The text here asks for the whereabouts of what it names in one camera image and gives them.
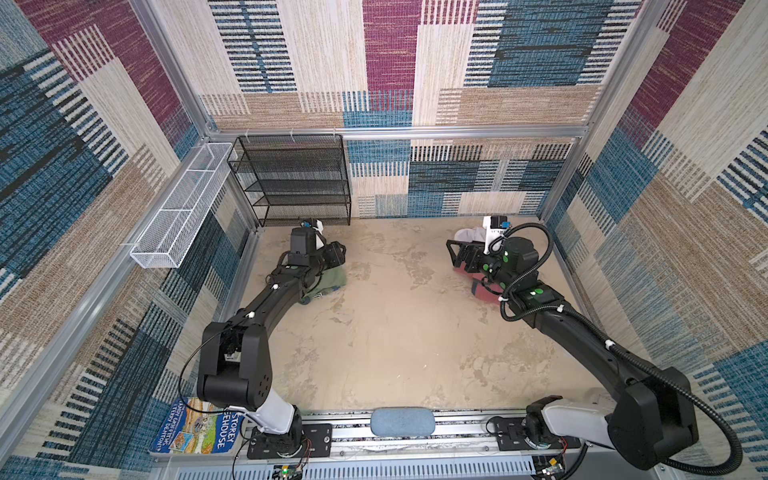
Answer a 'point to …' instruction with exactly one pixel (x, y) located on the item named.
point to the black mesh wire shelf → (294, 177)
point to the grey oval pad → (402, 422)
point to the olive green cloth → (325, 280)
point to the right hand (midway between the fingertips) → (459, 245)
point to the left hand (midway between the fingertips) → (338, 244)
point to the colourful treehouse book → (194, 429)
